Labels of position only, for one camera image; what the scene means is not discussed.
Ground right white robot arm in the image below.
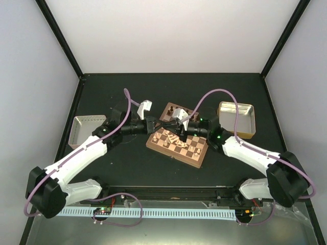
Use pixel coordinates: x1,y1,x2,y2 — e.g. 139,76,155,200
162,118,314,207

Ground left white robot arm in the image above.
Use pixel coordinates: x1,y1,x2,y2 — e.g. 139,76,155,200
26,101,188,218

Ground pile of light chess pieces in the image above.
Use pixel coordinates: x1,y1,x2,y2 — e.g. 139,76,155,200
163,130,188,148

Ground wooden chess board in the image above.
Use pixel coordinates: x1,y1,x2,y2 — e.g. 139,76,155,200
146,102,213,169

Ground row of dark chess pieces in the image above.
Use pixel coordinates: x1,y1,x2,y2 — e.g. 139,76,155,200
163,106,200,122

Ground silver metal tin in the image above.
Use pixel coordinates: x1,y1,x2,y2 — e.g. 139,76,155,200
217,102,256,139

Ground pink plastic tray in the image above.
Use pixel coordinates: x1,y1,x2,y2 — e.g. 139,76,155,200
68,115,106,150

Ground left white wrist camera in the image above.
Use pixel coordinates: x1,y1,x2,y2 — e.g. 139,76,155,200
137,100,152,120

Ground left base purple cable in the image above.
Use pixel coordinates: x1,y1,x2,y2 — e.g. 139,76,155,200
91,192,143,228

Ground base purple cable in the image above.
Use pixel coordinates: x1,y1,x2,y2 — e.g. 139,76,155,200
235,199,276,227
91,192,143,228

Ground light blue slotted cable duct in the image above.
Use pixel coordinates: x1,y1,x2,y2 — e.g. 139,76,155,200
58,206,236,221

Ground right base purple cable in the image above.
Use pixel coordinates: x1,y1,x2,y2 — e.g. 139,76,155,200
235,199,276,227

